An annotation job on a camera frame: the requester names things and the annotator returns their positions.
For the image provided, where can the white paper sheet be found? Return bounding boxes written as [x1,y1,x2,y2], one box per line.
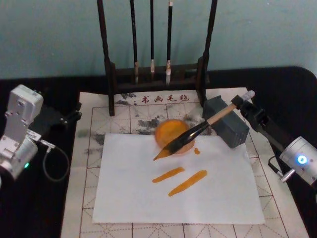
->
[92,132,266,225]

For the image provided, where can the left wrist thin dark cable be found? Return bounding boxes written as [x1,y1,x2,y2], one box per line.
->
[39,139,71,182]

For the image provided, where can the hanging brush with white tip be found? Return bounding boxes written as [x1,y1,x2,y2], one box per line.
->
[165,0,174,86]

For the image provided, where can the grey rectangular block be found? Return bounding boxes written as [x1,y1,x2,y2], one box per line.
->
[202,95,250,149]

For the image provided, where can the right wrist thin dark cable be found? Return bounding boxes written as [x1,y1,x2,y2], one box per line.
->
[268,155,296,183]

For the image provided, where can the large bamboo calligraphy brush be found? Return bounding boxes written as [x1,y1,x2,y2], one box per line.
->
[153,90,256,162]

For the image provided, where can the thin hanging brush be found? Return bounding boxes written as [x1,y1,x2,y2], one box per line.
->
[149,0,156,80]

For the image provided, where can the black table cloth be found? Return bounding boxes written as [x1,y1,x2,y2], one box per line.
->
[0,65,317,238]

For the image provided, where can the wrist thin dark cable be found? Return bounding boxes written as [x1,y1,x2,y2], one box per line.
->
[268,155,296,183]
[39,139,71,182]

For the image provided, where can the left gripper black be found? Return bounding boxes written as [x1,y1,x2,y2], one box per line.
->
[31,101,83,136]

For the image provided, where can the white gridded felt mat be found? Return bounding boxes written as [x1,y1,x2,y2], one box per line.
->
[60,86,311,238]

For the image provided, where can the hanging brush with dark tip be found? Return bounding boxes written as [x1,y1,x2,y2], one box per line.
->
[129,0,140,84]

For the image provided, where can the round orange paint dish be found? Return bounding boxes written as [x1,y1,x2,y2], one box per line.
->
[154,119,197,155]

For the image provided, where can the dark wooden brush rack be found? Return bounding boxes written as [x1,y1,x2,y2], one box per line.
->
[96,0,218,117]

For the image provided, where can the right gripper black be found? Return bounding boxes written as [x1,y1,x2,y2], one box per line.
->
[237,100,289,152]

